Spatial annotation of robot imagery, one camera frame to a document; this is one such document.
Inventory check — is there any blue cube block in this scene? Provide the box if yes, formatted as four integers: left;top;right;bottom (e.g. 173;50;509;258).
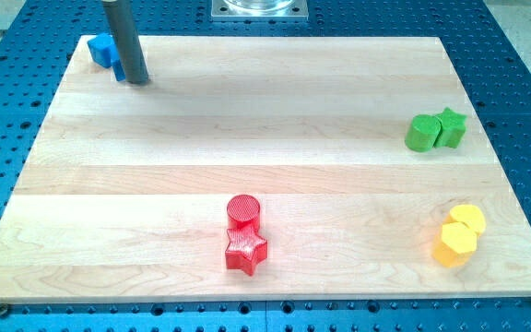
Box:
87;33;114;68

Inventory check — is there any green star block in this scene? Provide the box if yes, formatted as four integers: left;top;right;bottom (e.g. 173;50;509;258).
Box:
434;107;466;148

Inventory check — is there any wooden board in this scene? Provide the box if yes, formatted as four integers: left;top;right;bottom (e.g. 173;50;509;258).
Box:
0;36;531;303

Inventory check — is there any yellow hexagon front block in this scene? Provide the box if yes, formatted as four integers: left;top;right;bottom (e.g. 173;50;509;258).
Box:
431;222;478;267

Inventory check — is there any red cylinder block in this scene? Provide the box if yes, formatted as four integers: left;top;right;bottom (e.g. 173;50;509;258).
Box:
227;195;261;231

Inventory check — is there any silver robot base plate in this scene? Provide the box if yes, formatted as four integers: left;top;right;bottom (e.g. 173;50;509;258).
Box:
210;0;309;22

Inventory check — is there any green cylinder block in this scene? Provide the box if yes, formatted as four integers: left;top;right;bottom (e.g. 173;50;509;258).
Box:
405;114;442;152

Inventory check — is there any yellow rear block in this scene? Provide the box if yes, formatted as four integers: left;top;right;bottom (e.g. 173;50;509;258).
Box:
443;204;487;237

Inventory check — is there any red star block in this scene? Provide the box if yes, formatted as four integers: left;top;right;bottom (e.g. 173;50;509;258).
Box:
225;225;268;276

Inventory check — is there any blue block behind rod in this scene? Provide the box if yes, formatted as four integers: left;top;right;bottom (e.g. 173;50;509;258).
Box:
111;59;125;81

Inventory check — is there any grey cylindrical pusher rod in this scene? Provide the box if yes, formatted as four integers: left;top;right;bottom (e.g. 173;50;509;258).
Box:
101;0;149;85

